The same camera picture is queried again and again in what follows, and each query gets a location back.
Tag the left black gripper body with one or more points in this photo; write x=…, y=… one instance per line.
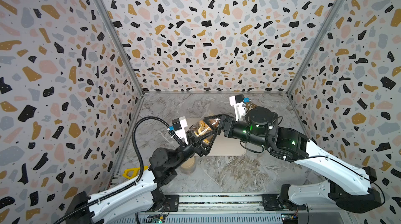
x=190, y=151

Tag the wooden chessboard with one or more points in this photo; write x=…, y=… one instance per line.
x=249, y=105

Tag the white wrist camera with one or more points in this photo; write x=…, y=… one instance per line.
x=240, y=105
x=177, y=128

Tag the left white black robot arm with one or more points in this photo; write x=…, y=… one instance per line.
x=142, y=193

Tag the yellow plastic letter toy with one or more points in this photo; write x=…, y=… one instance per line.
x=131, y=173

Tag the beige rectangular tray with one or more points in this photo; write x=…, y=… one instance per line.
x=222, y=146

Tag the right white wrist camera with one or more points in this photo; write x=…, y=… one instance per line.
x=240, y=105

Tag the clear plastic cookie jar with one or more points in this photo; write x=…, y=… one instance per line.
x=205, y=129

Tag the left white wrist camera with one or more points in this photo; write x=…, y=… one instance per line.
x=177, y=128

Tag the cookie jar with beige lid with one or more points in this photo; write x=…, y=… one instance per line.
x=189, y=166

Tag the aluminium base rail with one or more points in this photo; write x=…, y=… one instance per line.
x=214, y=208

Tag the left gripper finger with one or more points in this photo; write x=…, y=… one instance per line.
x=206, y=143
x=193, y=133

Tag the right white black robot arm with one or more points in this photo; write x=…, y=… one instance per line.
x=350, y=188

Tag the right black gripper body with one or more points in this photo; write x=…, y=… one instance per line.
x=234, y=133

